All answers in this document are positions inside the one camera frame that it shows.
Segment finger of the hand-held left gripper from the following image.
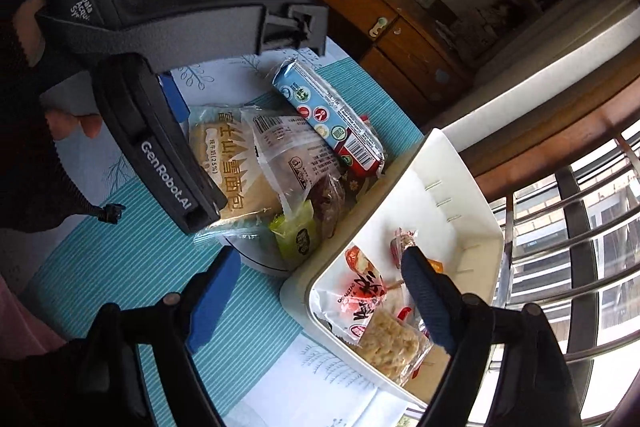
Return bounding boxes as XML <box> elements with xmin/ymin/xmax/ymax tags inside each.
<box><xmin>156</xmin><ymin>74</ymin><xmax>192</xmax><ymax>124</ymax></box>

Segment clear labelled snack packet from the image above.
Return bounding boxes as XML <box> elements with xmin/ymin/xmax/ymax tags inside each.
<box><xmin>242</xmin><ymin>109</ymin><xmax>348</xmax><ymax>240</ymax></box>

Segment small red candy packet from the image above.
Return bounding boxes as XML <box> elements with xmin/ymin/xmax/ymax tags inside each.
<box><xmin>390</xmin><ymin>228</ymin><xmax>418</xmax><ymax>270</ymax></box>

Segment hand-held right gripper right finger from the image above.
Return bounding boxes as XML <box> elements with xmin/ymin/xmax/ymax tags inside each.
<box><xmin>401</xmin><ymin>246</ymin><xmax>583</xmax><ymax>427</ymax></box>

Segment silver red snack packet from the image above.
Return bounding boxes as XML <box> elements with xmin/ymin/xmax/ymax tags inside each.
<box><xmin>312</xmin><ymin>246</ymin><xmax>406</xmax><ymax>348</ymax></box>

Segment window with metal bars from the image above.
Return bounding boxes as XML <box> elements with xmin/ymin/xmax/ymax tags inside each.
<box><xmin>470</xmin><ymin>107</ymin><xmax>640</xmax><ymax>427</ymax></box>

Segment small green snack packet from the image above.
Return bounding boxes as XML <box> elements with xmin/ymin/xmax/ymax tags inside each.
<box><xmin>269</xmin><ymin>201</ymin><xmax>321</xmax><ymax>260</ymax></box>

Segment person's left hand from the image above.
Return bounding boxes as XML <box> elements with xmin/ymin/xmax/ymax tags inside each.
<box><xmin>12</xmin><ymin>0</ymin><xmax>104</xmax><ymax>141</ymax></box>

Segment blue patterned tablecloth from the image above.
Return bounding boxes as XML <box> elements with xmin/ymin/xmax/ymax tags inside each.
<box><xmin>0</xmin><ymin>47</ymin><xmax>426</xmax><ymax>427</ymax></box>

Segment white pipe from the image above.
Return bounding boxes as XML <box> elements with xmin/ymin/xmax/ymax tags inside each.
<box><xmin>440</xmin><ymin>14</ymin><xmax>640</xmax><ymax>140</ymax></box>

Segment mountain print bread packet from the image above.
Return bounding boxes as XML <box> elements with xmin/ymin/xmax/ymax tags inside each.
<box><xmin>187</xmin><ymin>104</ymin><xmax>286</xmax><ymax>233</ymax></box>

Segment blue cookie roll pack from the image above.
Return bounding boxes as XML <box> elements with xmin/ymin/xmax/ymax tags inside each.
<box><xmin>271</xmin><ymin>59</ymin><xmax>387</xmax><ymax>178</ymax></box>

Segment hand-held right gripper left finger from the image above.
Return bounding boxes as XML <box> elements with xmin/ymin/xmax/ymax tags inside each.
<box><xmin>70</xmin><ymin>246</ymin><xmax>243</xmax><ymax>427</ymax></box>

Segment clear puffed rice cake packet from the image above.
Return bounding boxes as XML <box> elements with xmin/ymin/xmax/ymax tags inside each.
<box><xmin>350</xmin><ymin>309</ymin><xmax>433</xmax><ymax>385</ymax></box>

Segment person's left forearm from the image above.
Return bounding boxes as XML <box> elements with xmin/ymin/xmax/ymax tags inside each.
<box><xmin>0</xmin><ymin>0</ymin><xmax>126</xmax><ymax>228</ymax></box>

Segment white plastic bin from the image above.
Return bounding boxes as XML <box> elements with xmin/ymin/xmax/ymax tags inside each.
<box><xmin>280</xmin><ymin>128</ymin><xmax>506</xmax><ymax>408</ymax></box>

